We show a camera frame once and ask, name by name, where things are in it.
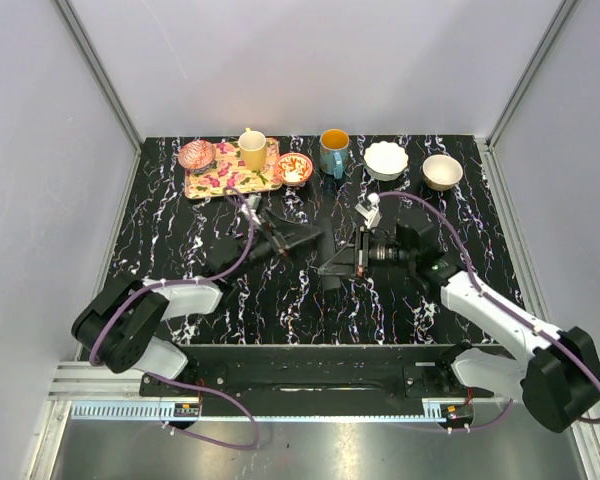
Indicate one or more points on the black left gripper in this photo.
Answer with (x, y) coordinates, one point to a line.
(284, 235)

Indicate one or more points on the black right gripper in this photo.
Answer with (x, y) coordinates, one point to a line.
(349, 262)

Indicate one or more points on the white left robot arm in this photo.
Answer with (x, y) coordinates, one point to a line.
(118, 326)

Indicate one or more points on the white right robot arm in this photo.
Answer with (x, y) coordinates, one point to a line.
(555, 373)

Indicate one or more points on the orange patterned bowl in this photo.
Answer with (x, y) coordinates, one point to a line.
(293, 169)

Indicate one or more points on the floral rectangular tray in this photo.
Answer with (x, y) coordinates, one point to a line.
(230, 170)

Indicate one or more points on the yellow mug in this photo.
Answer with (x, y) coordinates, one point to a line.
(253, 148)

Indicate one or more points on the blue mug orange inside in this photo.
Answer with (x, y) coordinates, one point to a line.
(334, 151)

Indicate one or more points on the white scalloped bowl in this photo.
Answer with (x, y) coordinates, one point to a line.
(385, 161)

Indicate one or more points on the pink patterned bowl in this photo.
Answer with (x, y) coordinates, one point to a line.
(197, 156)

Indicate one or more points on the cream floral bowl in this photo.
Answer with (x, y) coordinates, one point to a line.
(442, 172)

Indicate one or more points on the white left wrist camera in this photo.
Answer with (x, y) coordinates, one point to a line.
(249, 209)

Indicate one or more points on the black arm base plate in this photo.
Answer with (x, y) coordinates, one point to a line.
(391, 378)

